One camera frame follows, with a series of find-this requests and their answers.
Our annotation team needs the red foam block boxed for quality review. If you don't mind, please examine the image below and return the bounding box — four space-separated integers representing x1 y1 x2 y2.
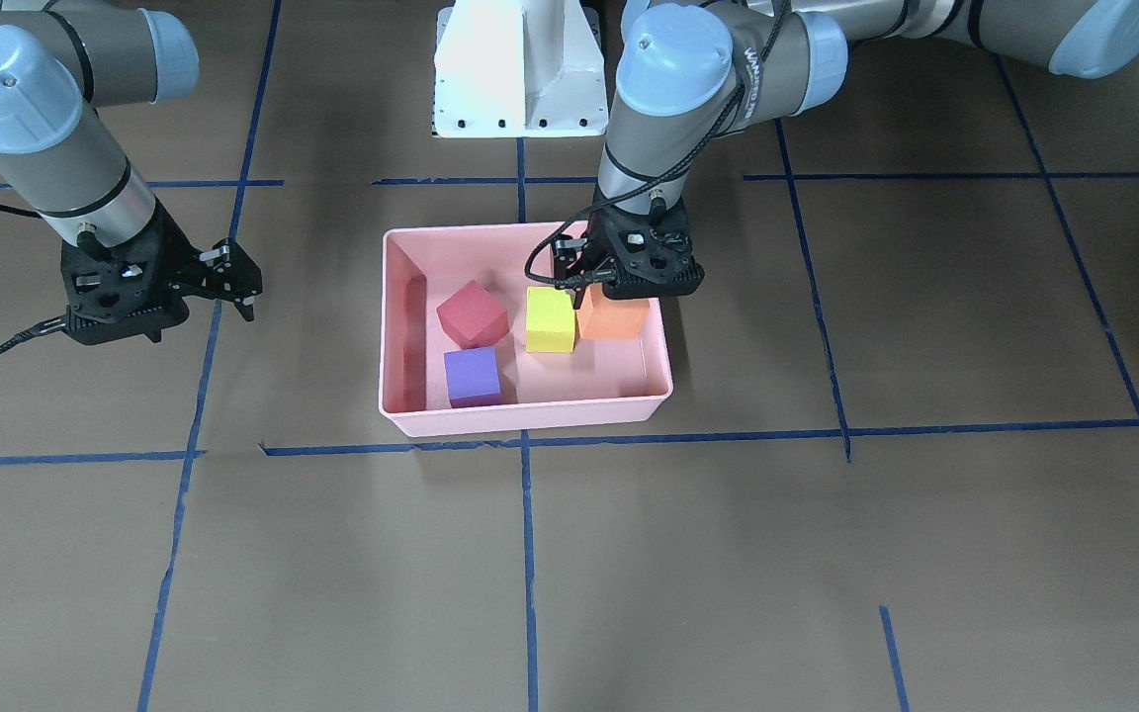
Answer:
437 280 510 350

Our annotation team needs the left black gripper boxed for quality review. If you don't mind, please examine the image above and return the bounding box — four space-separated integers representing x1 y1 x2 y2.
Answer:
551 199 705 301

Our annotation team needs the white pedestal column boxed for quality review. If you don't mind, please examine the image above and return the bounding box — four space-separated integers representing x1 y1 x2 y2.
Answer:
431 1 609 139

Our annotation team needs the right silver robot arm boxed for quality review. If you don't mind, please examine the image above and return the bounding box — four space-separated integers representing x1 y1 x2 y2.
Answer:
0 1 263 344

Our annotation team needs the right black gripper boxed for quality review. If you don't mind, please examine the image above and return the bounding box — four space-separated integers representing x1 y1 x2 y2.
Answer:
59 202 263 344

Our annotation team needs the purple foam block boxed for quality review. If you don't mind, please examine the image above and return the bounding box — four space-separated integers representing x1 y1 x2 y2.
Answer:
443 346 503 408

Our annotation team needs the orange foam block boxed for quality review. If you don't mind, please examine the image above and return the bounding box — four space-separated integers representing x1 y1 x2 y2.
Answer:
575 284 652 341

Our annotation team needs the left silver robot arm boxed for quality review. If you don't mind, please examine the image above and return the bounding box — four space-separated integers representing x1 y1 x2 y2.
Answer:
525 1 1139 303

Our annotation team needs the yellow foam block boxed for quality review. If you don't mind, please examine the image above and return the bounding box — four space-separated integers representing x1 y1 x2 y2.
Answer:
525 287 577 353

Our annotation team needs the pink plastic bin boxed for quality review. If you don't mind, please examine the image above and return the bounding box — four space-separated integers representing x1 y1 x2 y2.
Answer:
377 222 674 439

